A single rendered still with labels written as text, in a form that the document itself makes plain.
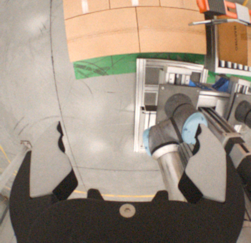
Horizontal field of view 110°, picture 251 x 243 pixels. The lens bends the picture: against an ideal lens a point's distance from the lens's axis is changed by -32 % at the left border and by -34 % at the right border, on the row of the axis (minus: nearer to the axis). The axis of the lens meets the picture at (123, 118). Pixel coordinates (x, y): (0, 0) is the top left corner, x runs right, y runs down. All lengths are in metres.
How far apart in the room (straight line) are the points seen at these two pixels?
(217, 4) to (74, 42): 1.03
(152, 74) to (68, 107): 1.25
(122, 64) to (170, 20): 0.82
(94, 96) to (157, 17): 1.23
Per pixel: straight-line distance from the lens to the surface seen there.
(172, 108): 0.60
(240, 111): 0.91
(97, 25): 1.14
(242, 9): 0.58
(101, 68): 1.68
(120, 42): 1.09
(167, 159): 0.46
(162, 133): 0.49
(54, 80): 1.96
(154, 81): 1.48
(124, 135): 2.01
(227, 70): 1.38
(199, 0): 0.47
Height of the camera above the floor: 1.63
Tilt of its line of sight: 61 degrees down
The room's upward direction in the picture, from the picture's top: 175 degrees counter-clockwise
